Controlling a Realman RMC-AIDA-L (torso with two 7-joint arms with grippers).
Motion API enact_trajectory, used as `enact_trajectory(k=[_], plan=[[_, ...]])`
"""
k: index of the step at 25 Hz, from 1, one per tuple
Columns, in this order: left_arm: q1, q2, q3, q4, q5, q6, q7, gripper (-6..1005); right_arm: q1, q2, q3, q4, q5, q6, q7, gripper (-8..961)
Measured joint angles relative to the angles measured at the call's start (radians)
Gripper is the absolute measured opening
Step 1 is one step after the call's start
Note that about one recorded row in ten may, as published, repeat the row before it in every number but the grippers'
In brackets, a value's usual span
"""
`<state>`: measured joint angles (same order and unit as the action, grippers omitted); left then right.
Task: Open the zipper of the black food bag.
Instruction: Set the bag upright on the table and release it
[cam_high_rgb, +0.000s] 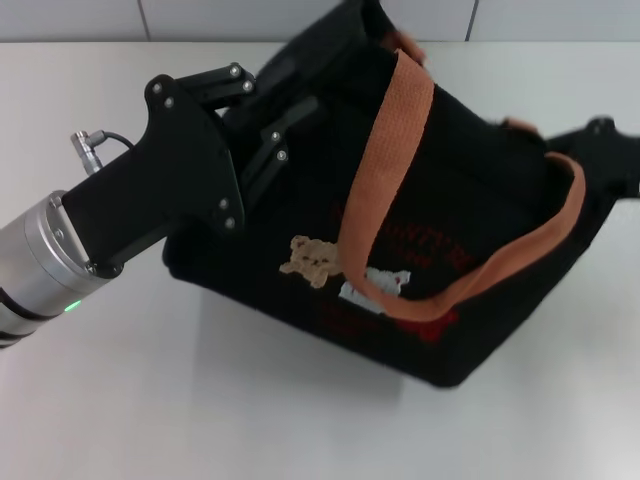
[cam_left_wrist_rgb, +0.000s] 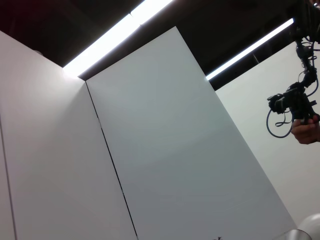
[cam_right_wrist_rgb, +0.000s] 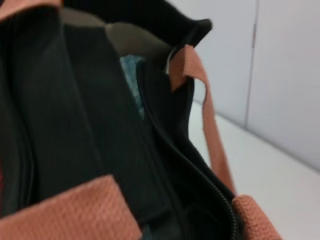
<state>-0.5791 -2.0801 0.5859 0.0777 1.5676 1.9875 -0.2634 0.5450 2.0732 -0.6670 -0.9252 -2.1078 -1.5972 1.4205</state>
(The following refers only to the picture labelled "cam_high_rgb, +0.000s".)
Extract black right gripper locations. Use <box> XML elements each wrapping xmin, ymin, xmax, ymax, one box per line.
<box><xmin>544</xmin><ymin>116</ymin><xmax>640</xmax><ymax>202</ymax></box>

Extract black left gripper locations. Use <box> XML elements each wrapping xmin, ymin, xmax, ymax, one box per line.
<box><xmin>59</xmin><ymin>52</ymin><xmax>322</xmax><ymax>277</ymax></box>

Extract black food bag orange handles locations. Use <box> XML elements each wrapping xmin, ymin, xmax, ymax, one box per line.
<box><xmin>162</xmin><ymin>0</ymin><xmax>617</xmax><ymax>391</ymax></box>

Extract left gripper cable silver connector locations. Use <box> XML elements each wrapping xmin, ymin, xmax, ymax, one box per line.
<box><xmin>69</xmin><ymin>129</ymin><xmax>137</xmax><ymax>177</ymax></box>

